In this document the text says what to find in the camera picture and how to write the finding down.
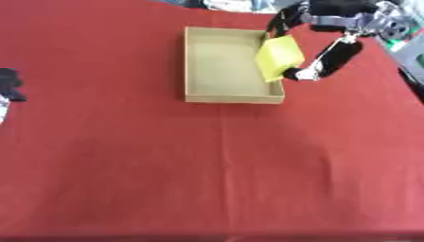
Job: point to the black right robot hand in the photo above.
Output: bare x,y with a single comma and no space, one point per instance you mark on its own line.
337,56

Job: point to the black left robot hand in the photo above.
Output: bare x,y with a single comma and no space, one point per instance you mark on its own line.
11,84

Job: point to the yellow block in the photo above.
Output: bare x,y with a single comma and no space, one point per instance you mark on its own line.
279,56

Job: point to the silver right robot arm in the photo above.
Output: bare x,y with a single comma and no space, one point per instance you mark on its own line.
398,22

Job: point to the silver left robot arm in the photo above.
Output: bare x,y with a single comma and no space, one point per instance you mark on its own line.
2,108

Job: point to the tan cardboard box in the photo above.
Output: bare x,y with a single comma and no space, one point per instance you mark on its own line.
232,67

